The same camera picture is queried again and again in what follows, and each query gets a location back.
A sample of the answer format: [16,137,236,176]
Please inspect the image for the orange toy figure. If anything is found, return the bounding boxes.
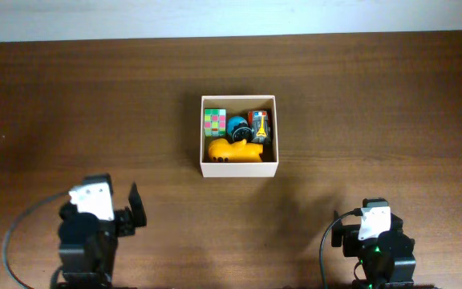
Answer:
[208,138,263,163]

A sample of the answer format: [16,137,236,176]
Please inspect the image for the colourful puzzle cube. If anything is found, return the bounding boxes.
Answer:
[203,108,227,137]

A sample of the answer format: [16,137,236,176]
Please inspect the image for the blue ball toy with base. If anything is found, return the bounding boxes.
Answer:
[226,116,252,142]

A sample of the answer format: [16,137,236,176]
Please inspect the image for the grey toy car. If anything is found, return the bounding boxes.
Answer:
[248,110,272,145]

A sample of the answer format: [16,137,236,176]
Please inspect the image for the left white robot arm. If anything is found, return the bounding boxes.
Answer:
[56,181,147,288]

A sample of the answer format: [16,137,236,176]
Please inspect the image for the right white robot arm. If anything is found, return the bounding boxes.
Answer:
[331,212,416,289]

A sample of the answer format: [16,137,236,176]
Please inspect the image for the white cardboard box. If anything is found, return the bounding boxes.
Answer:
[200,96,279,177]

